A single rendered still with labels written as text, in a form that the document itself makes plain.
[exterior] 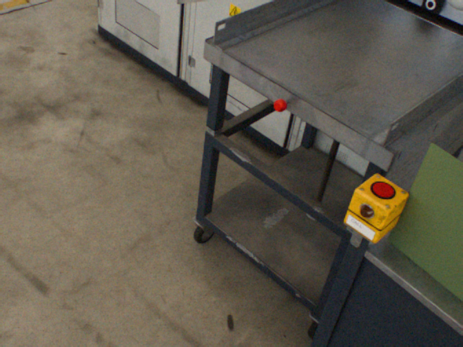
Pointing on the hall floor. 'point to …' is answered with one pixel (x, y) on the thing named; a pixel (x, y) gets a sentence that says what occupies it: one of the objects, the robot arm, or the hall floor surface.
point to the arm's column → (388, 316)
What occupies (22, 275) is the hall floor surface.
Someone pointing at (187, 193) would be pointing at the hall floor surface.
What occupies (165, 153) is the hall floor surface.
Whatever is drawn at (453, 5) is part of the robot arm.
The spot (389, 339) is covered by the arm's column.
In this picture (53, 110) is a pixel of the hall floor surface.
